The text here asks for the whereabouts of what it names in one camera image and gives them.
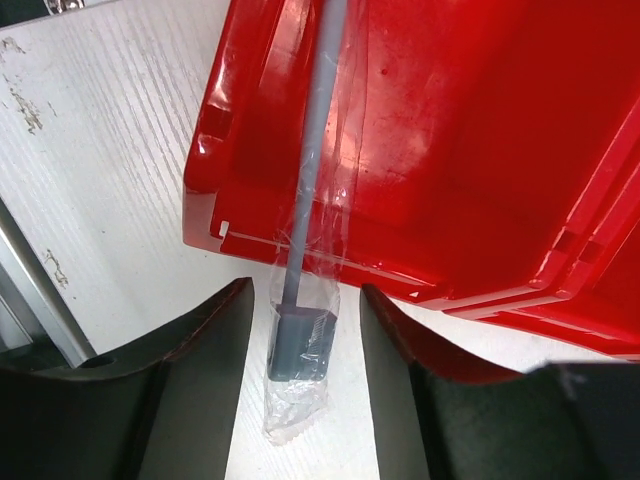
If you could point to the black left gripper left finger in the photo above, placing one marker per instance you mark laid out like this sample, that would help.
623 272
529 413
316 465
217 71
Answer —
162 406

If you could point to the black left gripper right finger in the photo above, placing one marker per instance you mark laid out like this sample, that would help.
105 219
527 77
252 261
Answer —
442 412

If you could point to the red plastic organizer box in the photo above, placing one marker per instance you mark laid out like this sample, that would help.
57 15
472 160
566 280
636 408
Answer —
494 147

